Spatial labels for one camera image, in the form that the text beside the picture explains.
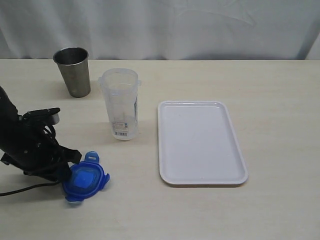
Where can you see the clear tall plastic container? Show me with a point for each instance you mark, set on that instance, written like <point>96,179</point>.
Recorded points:
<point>119,87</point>

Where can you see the blue container lid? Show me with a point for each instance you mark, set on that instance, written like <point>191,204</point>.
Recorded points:
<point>87,178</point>

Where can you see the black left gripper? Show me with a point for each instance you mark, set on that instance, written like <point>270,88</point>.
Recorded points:
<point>29,143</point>

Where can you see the white plastic tray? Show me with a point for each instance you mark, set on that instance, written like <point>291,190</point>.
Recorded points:
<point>197,145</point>

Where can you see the stainless steel cup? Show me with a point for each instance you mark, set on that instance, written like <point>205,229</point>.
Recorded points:
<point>72,63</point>

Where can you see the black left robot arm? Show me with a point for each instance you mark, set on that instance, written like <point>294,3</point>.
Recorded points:
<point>29,142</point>

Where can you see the white backdrop curtain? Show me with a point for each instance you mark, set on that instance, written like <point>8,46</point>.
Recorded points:
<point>162,29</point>

